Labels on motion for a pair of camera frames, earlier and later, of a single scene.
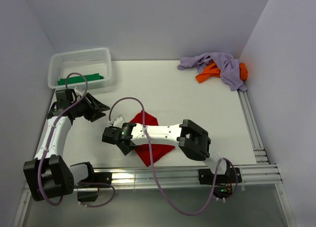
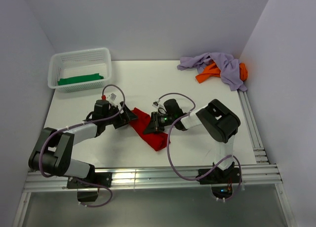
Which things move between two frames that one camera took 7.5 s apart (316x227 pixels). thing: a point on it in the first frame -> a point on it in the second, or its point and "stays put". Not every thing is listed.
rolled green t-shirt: x=80 y=79 stays put
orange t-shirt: x=214 y=70 stays put
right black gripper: x=126 y=151 -> x=154 y=126
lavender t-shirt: x=230 y=68 stays put
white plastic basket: x=90 y=61 stays put
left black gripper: x=93 y=114 -> x=124 y=118
